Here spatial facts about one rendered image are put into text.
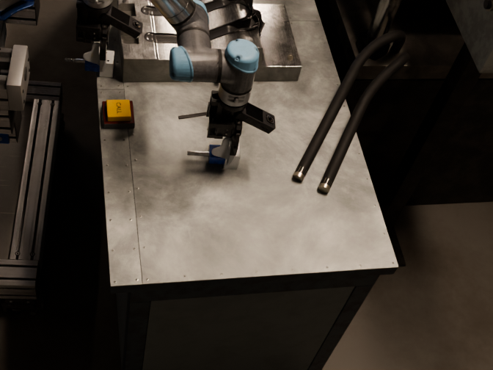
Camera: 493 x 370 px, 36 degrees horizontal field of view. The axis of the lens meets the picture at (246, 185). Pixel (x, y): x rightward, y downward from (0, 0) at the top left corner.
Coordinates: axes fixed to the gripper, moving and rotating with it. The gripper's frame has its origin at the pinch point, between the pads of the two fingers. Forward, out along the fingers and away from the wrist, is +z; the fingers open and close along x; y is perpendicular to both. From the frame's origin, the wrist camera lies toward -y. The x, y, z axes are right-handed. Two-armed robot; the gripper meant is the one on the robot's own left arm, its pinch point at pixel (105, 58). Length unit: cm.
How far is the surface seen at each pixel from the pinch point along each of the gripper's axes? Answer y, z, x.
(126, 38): -5.2, -1.7, -6.8
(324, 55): -64, 5, -15
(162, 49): -15.1, -4.1, -1.4
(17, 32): 44, 85, -95
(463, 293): -134, 84, 18
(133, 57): -7.7, -4.4, 3.0
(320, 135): -58, -1, 22
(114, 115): -4.0, 0.9, 19.3
